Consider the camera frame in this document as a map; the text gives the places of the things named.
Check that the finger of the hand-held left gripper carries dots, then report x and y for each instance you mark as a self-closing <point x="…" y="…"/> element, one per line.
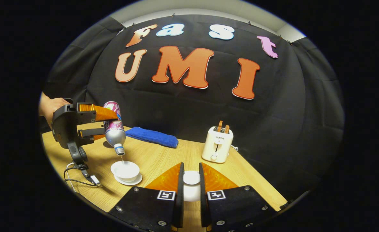
<point x="91" y="132"/>
<point x="85" y="117"/>

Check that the white teacup lid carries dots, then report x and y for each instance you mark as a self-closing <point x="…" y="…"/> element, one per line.
<point x="192" y="191"/>

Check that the white saucer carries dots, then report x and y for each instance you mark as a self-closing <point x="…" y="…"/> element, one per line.
<point x="137" y="181"/>

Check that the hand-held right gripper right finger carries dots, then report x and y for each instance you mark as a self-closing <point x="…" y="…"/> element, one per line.
<point x="203" y="193"/>

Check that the brown bread slice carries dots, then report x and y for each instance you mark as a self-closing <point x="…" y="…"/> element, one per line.
<point x="227" y="129"/>
<point x="220" y="125"/>

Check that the white teacup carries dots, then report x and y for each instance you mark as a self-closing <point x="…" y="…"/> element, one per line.
<point x="125" y="170"/>

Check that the silver water bottle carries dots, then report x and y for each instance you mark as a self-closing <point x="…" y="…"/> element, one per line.
<point x="115" y="135"/>

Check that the white toaster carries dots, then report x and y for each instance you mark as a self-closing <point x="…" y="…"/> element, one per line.
<point x="216" y="146"/>

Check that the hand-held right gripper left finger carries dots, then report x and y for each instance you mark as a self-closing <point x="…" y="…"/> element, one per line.
<point x="179" y="193"/>

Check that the blue folded towel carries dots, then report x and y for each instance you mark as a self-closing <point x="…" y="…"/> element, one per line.
<point x="152" y="137"/>

